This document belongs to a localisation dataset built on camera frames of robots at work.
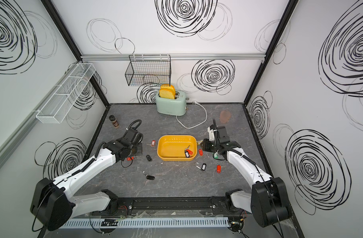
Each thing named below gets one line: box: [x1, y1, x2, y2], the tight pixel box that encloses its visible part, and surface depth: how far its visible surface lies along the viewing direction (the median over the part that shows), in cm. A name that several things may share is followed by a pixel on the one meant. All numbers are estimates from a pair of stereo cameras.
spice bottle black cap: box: [108, 114, 116, 122], surface depth 101 cm
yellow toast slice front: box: [159, 84, 177, 100], surface depth 103 cm
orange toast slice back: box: [159, 84, 176, 91], surface depth 104 cm
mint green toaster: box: [155, 90, 187, 116], surface depth 111 cm
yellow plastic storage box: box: [156, 134, 198, 162], surface depth 96 cm
